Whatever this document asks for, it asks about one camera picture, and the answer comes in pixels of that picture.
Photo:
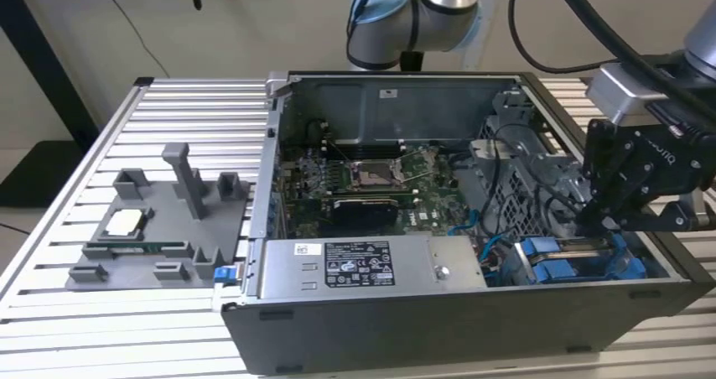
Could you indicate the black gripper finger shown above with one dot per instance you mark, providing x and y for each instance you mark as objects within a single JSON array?
[
  {"x": 666, "y": 215},
  {"x": 607, "y": 165}
]

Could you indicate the hard disk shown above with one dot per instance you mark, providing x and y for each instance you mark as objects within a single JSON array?
[{"x": 540, "y": 245}]

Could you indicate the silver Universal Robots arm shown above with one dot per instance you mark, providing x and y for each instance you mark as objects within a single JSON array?
[{"x": 386, "y": 39}]

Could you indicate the grey metal disk bay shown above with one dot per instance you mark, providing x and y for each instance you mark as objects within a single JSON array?
[{"x": 520, "y": 203}]

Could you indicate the blue carrier in bay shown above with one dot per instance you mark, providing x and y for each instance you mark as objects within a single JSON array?
[{"x": 559, "y": 272}]

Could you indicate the green motherboard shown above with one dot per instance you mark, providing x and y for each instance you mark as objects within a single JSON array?
[{"x": 431, "y": 194}]

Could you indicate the silver power supply unit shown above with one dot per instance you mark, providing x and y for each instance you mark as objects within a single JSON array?
[{"x": 414, "y": 266}]

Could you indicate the CPU socket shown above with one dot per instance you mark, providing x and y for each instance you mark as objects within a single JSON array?
[{"x": 372, "y": 173}]

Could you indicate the black graphics card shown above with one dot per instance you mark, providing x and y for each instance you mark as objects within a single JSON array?
[{"x": 363, "y": 213}]

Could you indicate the thin metal locking lever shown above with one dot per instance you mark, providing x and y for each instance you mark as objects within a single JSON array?
[{"x": 342, "y": 150}]

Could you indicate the open black PC case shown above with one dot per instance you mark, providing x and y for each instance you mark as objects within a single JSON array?
[{"x": 391, "y": 337}]

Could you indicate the blue case latch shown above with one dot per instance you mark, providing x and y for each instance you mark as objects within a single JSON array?
[{"x": 224, "y": 275}]

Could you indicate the grey parts rack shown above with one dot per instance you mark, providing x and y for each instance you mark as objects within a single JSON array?
[{"x": 162, "y": 228}]

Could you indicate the green RAM stick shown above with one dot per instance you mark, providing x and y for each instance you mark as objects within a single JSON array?
[{"x": 146, "y": 247}]

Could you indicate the black table corner cap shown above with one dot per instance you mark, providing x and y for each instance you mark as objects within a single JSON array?
[{"x": 146, "y": 81}]

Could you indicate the silver CPU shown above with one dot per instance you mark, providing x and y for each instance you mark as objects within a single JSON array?
[{"x": 126, "y": 221}]

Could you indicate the black stand base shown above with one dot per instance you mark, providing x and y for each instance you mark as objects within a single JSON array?
[{"x": 39, "y": 173}]

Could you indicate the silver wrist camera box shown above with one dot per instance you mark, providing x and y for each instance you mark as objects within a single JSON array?
[{"x": 620, "y": 91}]

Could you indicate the black stand post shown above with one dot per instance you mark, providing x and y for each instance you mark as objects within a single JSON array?
[{"x": 34, "y": 39}]

